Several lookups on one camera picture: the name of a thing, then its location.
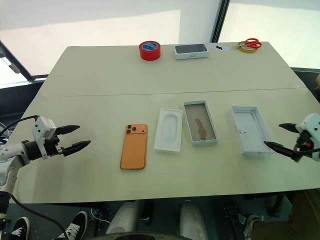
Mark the white moulded tray insert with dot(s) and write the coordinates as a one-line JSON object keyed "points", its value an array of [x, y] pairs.
{"points": [[167, 130]]}

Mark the orange phone box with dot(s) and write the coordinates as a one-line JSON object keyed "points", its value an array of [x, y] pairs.
{"points": [[250, 130]]}

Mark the olive trousers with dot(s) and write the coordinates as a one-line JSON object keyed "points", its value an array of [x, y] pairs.
{"points": [[295, 220]]}

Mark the closed white phone box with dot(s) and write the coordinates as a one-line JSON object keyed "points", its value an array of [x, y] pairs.
{"points": [[191, 48]]}

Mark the black sneaker white laces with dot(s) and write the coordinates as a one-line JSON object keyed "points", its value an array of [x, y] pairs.
{"points": [[73, 225], [20, 228]]}

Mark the black window frame pillar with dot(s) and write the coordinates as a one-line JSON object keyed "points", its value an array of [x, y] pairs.
{"points": [[221, 20]]}

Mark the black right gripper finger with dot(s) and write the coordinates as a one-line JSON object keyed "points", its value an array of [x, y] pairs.
{"points": [[290, 127], [282, 149]]}

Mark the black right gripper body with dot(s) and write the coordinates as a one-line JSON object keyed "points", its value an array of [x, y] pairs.
{"points": [[303, 139]]}

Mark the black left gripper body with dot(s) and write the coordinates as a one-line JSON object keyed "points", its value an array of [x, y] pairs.
{"points": [[52, 146]]}

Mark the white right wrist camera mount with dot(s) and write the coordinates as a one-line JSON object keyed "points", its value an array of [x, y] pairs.
{"points": [[310, 123]]}

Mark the red tape roll blue label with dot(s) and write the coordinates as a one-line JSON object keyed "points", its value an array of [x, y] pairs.
{"points": [[150, 53]]}

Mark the yellow tape roll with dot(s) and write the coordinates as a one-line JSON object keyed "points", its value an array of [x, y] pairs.
{"points": [[247, 51]]}

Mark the dark window ledge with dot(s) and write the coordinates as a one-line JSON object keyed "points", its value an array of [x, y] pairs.
{"points": [[17, 97]]}

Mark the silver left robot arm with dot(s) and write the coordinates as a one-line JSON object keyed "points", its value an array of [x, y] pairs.
{"points": [[10, 152]]}

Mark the small black clip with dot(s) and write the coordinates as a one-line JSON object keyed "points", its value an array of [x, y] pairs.
{"points": [[219, 47]]}

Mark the orange smartphone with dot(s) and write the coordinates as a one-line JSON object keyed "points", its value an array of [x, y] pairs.
{"points": [[133, 150]]}

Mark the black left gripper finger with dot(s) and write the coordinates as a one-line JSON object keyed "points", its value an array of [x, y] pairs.
{"points": [[67, 128], [75, 148]]}

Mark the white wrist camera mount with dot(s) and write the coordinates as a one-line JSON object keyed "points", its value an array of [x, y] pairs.
{"points": [[42, 127], [310, 123]]}

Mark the white rounded leg cover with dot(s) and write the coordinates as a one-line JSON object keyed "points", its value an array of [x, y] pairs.
{"points": [[193, 222], [127, 217]]}

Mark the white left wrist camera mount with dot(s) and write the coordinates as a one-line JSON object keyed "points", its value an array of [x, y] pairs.
{"points": [[42, 127]]}

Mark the white box base brown inside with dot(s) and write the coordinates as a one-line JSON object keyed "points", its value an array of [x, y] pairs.
{"points": [[200, 122]]}

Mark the dark slanted window frame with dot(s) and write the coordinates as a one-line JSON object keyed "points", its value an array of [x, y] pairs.
{"points": [[25, 73]]}

